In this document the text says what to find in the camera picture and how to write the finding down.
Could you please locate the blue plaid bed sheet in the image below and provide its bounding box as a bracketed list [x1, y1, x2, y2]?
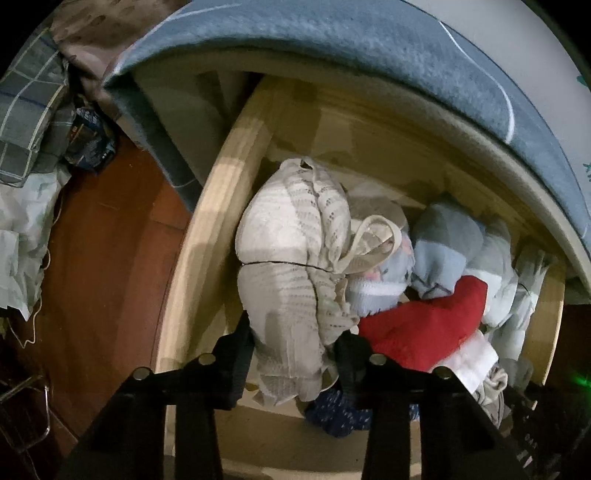
[102, 0, 591, 278]

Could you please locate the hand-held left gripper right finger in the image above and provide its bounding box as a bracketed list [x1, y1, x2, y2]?
[335, 332, 529, 480]

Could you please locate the light blue grey underwear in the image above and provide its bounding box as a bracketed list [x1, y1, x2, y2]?
[409, 200, 485, 298]

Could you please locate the beige lace strap underwear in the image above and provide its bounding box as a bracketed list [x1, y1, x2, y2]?
[323, 215, 409, 278]

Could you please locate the dark blue dotted underwear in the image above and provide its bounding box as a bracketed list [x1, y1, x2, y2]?
[305, 388, 421, 437]

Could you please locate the wooden drawer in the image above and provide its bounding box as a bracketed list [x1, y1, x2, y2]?
[154, 74, 566, 480]

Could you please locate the red underwear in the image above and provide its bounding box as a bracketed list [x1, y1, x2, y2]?
[358, 275, 489, 372]

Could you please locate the grey plaid pillow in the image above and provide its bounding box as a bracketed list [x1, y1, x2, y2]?
[0, 28, 77, 185]

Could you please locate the white plastic bag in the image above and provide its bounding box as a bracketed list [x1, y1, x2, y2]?
[0, 161, 72, 319]

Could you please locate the pastel floral underwear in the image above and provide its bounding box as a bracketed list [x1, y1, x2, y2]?
[346, 231, 416, 319]

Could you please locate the dark blue patterned packet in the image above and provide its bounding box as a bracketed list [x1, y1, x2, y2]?
[65, 106, 118, 171]

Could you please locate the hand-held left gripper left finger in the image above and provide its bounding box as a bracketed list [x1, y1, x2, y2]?
[58, 311, 257, 480]

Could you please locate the beige leaf print quilt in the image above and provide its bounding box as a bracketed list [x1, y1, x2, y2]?
[48, 0, 195, 100]

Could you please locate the white knitted underwear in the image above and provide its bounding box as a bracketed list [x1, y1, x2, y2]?
[235, 157, 361, 407]

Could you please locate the pale blue underwear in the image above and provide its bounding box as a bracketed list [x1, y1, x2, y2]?
[464, 217, 555, 384]

